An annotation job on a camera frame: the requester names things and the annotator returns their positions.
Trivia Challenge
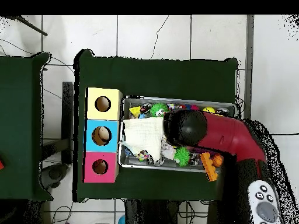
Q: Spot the cream muslin cloth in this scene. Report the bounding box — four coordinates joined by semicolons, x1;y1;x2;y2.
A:
121;116;165;164

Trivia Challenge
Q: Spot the small orange basketball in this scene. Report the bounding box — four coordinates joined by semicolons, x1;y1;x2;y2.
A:
211;153;224;168

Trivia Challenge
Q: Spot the yellow cheese wedge toy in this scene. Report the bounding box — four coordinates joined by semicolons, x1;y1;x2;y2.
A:
128;106;142;118

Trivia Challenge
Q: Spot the black floor cable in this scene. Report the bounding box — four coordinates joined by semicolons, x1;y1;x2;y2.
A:
272;132;299;137

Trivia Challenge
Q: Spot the dark green side tablecloth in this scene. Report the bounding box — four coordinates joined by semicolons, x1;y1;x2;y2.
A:
0;51;53;202

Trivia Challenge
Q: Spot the orange plastic toy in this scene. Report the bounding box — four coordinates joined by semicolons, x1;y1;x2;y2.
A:
199;152;219;182

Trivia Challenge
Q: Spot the black stand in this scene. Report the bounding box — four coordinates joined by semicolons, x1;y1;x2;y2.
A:
61;81;74;164

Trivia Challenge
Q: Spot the green spiky ball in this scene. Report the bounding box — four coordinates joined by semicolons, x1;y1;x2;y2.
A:
173;146;191;167

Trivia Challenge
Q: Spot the wooden box with three holes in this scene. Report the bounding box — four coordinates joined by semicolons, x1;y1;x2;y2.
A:
82;87;123;184

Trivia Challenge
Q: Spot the multicolour rope toy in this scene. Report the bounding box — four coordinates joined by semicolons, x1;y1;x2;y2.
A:
166;103;185;111

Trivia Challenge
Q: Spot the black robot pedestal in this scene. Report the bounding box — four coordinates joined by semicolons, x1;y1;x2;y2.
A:
124;199;180;224

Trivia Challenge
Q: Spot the green spiky toy with eyes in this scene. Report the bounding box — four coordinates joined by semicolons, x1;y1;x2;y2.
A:
149;103;169;118

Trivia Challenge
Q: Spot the dark thin rod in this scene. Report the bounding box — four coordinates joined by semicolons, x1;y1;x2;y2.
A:
6;15;48;37

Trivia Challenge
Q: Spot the shallow wire mesh bin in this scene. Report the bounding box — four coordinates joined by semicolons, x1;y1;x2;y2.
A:
117;94;236;174

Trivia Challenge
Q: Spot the grey plastic base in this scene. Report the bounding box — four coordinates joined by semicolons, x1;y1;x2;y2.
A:
40;163;69;190

